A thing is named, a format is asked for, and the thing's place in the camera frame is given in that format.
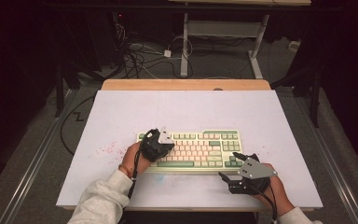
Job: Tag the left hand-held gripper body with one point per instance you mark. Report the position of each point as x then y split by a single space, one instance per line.
152 147

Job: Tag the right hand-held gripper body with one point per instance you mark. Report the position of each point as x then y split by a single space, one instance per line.
254 172

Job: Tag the green and cream keyboard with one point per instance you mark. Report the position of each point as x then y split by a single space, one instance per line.
199 149

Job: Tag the person's left hand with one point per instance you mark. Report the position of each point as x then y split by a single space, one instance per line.
130 160

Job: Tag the person's right hand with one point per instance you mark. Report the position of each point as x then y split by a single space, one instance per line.
276 196

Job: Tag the white table cover board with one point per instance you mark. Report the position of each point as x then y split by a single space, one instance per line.
183 109

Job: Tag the wooden table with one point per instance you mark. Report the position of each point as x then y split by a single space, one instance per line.
183 84

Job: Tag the white power adapter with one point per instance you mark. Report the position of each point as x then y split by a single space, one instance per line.
167 53

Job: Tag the black metal stand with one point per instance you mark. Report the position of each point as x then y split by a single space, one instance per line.
59 93

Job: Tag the white power strip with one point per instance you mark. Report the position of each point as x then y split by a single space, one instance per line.
294 45

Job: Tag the aluminium floor rail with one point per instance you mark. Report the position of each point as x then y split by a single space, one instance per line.
34 165
332 165

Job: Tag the white metal frame stand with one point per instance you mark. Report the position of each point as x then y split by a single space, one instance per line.
184 46

